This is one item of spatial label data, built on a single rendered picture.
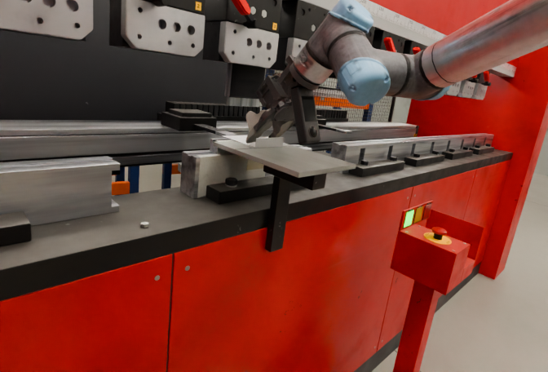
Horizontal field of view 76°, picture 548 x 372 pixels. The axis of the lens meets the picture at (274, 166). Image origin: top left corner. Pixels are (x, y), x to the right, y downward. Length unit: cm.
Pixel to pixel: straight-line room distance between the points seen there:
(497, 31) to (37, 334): 76
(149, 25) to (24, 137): 40
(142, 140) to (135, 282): 45
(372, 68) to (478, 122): 225
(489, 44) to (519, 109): 218
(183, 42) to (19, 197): 38
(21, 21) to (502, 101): 259
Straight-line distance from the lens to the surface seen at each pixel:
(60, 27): 64
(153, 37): 69
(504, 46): 58
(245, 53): 80
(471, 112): 282
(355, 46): 62
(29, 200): 69
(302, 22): 93
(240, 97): 85
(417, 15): 142
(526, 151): 275
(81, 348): 70
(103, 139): 97
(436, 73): 64
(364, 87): 59
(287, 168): 64
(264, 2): 84
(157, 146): 103
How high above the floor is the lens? 115
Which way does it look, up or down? 14 degrees down
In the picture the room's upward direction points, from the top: 7 degrees clockwise
